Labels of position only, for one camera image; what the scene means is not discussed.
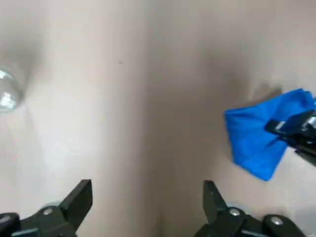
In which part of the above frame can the clear seasoning bottle teal cap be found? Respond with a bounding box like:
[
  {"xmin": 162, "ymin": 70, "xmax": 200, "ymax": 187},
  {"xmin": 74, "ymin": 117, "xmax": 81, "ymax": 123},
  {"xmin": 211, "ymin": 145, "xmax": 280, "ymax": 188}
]
[{"xmin": 0, "ymin": 66, "xmax": 25, "ymax": 115}]

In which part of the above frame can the blue dishcloth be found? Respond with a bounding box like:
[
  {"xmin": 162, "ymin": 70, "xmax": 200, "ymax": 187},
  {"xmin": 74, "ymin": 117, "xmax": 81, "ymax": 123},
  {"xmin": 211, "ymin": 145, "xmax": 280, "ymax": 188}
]
[{"xmin": 224, "ymin": 88, "xmax": 316, "ymax": 181}]

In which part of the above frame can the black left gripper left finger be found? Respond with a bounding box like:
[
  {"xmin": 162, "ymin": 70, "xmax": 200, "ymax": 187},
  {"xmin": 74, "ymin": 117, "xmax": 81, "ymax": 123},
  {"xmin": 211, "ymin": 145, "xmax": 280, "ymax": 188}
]
[{"xmin": 0, "ymin": 179, "xmax": 93, "ymax": 237}]

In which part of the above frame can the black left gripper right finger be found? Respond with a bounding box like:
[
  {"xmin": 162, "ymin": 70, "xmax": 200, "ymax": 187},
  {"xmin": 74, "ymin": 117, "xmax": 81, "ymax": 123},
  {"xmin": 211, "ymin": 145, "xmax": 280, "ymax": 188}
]
[{"xmin": 195, "ymin": 180, "xmax": 302, "ymax": 237}]

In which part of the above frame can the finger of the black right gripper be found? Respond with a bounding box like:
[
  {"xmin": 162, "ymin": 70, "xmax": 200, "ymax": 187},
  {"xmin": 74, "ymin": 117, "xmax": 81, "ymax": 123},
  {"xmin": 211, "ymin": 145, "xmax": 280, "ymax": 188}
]
[
  {"xmin": 276, "ymin": 133, "xmax": 316, "ymax": 166},
  {"xmin": 264, "ymin": 110, "xmax": 316, "ymax": 137}
]

